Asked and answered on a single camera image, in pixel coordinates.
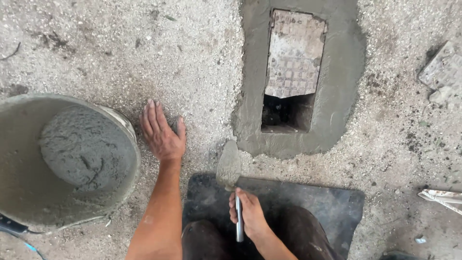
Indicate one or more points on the person's left hand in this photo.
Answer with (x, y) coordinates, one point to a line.
(161, 136)

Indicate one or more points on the person's right hand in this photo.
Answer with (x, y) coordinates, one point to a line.
(251, 216)

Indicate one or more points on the cement-covered mason's trowel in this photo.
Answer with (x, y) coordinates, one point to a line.
(229, 169)

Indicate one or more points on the person's dark trousers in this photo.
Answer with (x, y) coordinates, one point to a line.
(306, 234)

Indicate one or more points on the black rubber kneeling mat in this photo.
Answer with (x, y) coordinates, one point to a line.
(317, 209)

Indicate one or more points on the wet grey cement mix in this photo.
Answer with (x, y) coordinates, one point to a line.
(85, 148)

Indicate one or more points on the grey cement-coated bucket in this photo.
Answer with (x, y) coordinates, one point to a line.
(21, 187)

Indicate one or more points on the patterned metal cover plate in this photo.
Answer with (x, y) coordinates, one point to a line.
(294, 54)

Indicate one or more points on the broken patterned concrete slab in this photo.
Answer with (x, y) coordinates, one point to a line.
(444, 74)

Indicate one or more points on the wet cement frame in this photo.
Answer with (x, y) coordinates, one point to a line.
(339, 83)

